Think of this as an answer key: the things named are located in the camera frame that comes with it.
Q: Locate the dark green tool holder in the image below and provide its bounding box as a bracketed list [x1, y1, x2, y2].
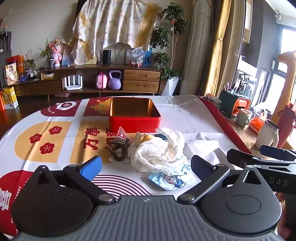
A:
[218, 89, 240, 117]

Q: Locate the white gauze cloth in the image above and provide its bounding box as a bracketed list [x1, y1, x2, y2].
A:
[131, 127, 188, 174]

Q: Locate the beige standing air conditioner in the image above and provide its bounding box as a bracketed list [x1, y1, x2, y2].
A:
[179, 0, 213, 95]

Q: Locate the white packet red print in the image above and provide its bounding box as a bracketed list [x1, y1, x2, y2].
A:
[187, 136, 219, 153]

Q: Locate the person's right hand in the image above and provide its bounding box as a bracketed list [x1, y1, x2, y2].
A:
[277, 193, 296, 241]

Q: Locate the wooden TV cabinet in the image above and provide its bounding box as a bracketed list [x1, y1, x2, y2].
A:
[9, 64, 162, 102]

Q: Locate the red tin box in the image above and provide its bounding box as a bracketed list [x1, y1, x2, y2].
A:
[109, 97, 162, 134]

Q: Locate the pink toy case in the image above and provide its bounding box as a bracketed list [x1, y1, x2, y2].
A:
[96, 72, 109, 89]

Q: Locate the yellow curtain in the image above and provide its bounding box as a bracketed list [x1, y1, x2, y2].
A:
[200, 0, 246, 98]

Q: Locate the white cup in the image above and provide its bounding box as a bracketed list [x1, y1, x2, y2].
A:
[255, 119, 279, 149]

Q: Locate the yellow carton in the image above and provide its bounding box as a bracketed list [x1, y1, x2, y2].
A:
[0, 86, 19, 110]

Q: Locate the orange stool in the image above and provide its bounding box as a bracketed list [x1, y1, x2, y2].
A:
[230, 98, 250, 118]

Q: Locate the blue picture card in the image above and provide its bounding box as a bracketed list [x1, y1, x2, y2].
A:
[61, 45, 75, 66]

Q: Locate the blue printed face mask packet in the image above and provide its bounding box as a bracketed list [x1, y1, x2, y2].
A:
[148, 164, 197, 191]

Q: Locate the pink doll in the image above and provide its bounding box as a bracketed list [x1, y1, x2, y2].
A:
[50, 38, 64, 67]

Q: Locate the black speaker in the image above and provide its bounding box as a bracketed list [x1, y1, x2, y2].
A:
[102, 49, 112, 65]

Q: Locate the small potted plant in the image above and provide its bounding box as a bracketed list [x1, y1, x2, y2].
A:
[21, 50, 36, 77]

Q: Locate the clear plastic bag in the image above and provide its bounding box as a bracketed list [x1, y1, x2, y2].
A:
[128, 47, 146, 67]

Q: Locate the clear tea bag packet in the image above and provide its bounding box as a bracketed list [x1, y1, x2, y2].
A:
[114, 126, 130, 143]

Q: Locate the tan giraffe toy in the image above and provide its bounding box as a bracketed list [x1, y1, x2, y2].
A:
[272, 50, 296, 149]

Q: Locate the green mug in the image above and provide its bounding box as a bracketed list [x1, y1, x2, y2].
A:
[236, 108, 252, 127]

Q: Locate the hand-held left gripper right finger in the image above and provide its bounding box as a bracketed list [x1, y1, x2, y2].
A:
[177, 155, 275, 205]

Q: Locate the white router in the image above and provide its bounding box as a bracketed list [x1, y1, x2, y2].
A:
[63, 75, 83, 91]

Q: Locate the yellow patterned cover cloth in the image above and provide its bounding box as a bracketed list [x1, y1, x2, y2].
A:
[72, 0, 163, 66]

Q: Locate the green indoor tree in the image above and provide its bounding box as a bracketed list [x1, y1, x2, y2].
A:
[150, 2, 190, 80]

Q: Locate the yellow duck toy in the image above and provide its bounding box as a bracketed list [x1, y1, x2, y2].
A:
[135, 132, 155, 146]

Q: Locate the purple kettlebell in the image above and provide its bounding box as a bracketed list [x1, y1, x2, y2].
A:
[108, 70, 122, 90]

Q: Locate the potted plant patterned pot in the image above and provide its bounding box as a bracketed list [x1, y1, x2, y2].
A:
[38, 38, 55, 69]

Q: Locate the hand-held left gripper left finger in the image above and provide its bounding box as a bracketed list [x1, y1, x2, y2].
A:
[33, 156, 116, 206]

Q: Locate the white planter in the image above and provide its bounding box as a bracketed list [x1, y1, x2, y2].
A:
[161, 76, 181, 96]

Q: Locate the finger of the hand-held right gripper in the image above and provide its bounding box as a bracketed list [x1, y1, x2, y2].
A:
[260, 145, 296, 161]
[227, 149, 296, 169]

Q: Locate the brown scrunchie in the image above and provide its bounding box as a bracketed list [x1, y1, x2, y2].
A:
[105, 138, 131, 162]

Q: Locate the cartoon printed box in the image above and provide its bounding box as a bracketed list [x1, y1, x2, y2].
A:
[5, 63, 18, 86]

